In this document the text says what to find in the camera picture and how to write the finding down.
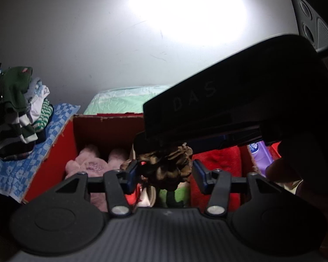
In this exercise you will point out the beige cloth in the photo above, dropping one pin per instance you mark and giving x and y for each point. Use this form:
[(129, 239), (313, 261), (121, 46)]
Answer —
[(147, 195)]

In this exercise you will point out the brown patterned cloth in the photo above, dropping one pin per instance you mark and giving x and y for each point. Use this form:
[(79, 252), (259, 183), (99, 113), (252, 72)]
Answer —
[(168, 166)]

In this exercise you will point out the red cardboard box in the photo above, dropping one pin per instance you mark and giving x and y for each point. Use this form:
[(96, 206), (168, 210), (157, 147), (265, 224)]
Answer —
[(68, 152)]

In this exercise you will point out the green cloth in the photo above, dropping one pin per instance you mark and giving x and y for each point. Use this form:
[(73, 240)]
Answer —
[(175, 196)]

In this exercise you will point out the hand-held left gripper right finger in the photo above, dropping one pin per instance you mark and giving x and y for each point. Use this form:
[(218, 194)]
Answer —
[(200, 177)]

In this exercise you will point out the mint green crinkled sheet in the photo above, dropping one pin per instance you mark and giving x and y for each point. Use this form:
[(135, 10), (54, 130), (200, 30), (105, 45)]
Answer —
[(120, 99)]

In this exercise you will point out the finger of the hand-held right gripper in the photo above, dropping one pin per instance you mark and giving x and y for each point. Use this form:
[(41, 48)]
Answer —
[(207, 143)]

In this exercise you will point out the red towel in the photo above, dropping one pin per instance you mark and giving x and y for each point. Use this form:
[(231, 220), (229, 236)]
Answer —
[(221, 158)]

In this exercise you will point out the pink plush toy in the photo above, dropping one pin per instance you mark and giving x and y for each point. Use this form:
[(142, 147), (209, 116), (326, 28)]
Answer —
[(90, 163)]

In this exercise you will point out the blue checkered cloth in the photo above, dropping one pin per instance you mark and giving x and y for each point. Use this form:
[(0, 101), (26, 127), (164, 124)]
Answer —
[(21, 169)]

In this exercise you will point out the white folded garment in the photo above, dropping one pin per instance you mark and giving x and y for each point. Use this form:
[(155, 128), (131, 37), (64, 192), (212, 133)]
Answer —
[(38, 98)]

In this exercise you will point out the person's right hand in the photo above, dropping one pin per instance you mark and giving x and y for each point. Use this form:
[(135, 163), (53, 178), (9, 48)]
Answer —
[(278, 169)]

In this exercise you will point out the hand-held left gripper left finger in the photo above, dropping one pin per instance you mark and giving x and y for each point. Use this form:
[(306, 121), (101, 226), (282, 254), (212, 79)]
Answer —
[(132, 176)]

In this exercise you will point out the dark green knit sweater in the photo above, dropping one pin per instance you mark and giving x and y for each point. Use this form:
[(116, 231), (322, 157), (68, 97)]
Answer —
[(11, 92)]

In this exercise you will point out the green white striped garment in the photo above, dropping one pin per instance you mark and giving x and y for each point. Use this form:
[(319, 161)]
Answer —
[(42, 116)]

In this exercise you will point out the purple bottle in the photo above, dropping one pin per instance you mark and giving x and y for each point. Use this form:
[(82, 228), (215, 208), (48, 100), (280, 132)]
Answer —
[(259, 155)]

